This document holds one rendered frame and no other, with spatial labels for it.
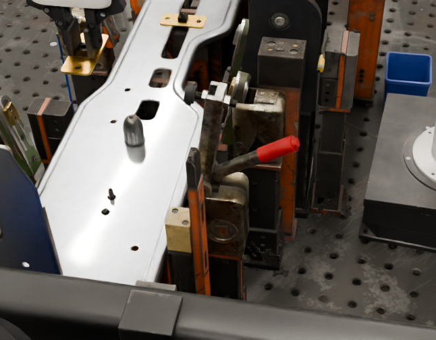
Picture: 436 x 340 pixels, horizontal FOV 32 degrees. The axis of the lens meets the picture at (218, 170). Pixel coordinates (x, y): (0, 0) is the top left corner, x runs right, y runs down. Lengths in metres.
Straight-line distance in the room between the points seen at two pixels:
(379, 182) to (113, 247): 0.56
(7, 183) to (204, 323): 0.47
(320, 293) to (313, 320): 1.08
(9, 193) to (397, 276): 0.84
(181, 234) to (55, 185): 0.25
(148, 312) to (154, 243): 0.76
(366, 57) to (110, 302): 1.41
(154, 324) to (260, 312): 0.04
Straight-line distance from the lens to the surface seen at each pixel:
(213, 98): 0.94
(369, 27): 1.65
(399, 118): 1.58
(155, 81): 1.36
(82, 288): 0.33
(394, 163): 1.47
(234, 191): 1.05
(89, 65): 0.96
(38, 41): 2.03
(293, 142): 0.98
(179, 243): 1.02
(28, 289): 0.33
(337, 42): 1.29
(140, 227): 1.09
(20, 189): 0.76
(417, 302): 1.40
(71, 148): 1.23
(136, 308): 0.31
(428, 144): 1.51
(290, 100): 1.23
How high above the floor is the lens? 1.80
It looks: 44 degrees down
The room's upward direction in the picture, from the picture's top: 3 degrees counter-clockwise
